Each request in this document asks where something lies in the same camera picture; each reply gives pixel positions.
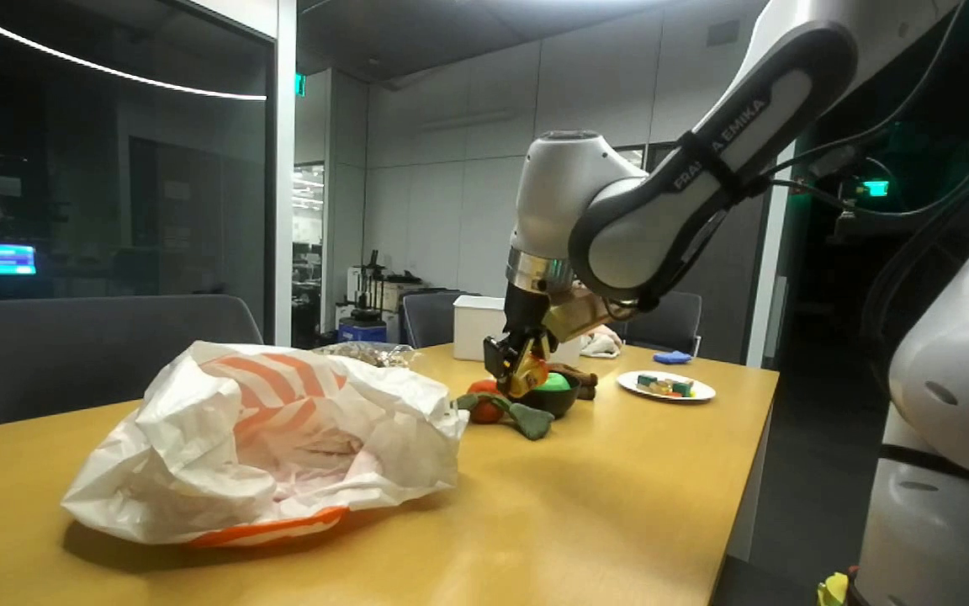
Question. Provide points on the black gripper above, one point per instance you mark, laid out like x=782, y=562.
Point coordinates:
x=527, y=310

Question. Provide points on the white orange plastic bag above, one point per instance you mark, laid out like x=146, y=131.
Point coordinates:
x=260, y=448

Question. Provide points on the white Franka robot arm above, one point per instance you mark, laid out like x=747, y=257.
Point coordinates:
x=664, y=212

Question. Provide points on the blue container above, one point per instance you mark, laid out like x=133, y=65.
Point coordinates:
x=363, y=329

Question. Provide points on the green ball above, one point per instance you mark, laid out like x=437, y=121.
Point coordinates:
x=557, y=383

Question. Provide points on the red toy tomato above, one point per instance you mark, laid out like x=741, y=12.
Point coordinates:
x=486, y=409

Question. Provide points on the green felt leaves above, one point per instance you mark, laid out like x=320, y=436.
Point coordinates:
x=530, y=423

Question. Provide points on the small white crumpled bag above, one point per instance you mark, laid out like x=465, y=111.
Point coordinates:
x=604, y=342

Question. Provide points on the dark office chair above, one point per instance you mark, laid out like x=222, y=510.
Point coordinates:
x=426, y=316
x=669, y=325

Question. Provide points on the green food on plate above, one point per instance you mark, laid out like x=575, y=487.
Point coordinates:
x=664, y=383

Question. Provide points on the white plate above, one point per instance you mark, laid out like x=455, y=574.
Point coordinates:
x=667, y=392

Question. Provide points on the blue lid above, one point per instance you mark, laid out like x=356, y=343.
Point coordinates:
x=672, y=354

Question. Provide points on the yellow green tag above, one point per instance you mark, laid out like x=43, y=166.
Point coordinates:
x=832, y=585

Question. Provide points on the green exit sign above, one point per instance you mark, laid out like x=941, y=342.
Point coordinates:
x=880, y=186

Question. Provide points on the wide grey office chair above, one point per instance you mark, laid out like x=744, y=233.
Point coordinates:
x=80, y=354

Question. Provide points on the blue lit monitor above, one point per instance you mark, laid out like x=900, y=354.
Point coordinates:
x=2, y=257

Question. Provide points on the olive wrist camera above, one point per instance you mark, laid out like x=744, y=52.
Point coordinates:
x=572, y=319

